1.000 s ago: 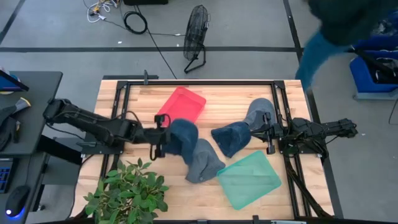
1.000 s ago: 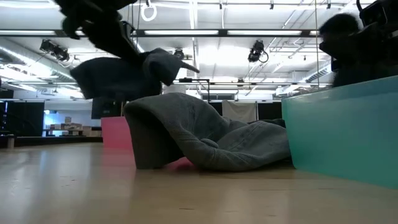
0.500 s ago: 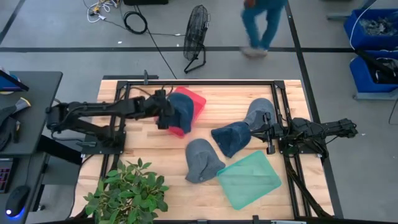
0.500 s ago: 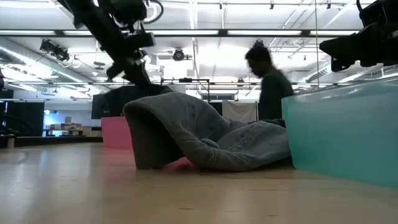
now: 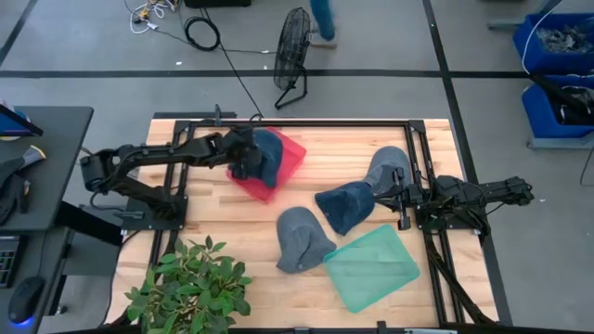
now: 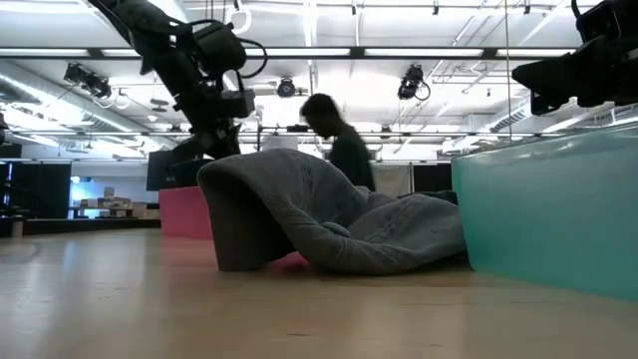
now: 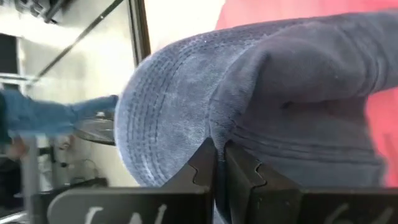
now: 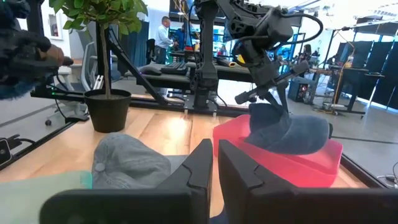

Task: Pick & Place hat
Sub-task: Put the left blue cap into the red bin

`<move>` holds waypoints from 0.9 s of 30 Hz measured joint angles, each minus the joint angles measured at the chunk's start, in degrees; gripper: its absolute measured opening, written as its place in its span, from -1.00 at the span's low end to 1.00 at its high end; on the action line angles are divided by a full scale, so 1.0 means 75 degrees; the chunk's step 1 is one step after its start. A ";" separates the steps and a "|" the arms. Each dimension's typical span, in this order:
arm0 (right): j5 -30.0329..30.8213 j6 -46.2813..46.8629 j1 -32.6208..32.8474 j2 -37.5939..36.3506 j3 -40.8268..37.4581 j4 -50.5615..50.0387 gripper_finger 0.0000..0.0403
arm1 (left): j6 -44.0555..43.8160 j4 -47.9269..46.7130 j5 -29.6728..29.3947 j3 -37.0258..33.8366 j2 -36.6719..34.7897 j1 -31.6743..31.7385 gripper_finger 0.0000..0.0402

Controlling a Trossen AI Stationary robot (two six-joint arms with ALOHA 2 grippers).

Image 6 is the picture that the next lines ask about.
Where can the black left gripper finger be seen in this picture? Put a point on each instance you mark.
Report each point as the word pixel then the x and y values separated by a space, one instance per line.
pixel 189 149
pixel 226 142

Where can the grey hat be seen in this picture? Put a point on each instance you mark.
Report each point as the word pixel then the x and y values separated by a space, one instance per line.
pixel 309 214

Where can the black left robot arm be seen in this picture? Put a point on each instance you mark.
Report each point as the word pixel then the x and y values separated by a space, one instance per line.
pixel 149 30

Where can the black monitor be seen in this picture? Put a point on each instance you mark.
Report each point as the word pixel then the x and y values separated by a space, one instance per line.
pixel 158 172

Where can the pink plastic bin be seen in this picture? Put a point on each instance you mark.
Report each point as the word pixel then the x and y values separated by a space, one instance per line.
pixel 184 212

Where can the black ceiling spotlight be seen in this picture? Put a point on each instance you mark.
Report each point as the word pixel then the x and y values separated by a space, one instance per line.
pixel 285 88
pixel 87 80
pixel 411 82

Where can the shelf with cardboard boxes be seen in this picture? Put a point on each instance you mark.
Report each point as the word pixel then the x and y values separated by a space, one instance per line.
pixel 107 204

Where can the person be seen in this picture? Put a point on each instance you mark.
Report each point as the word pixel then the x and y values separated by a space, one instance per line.
pixel 346 149

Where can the teal plastic bin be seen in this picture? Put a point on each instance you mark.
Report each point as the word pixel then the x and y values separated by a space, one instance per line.
pixel 553 209

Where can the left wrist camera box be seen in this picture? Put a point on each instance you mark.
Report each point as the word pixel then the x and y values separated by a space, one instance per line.
pixel 236 103

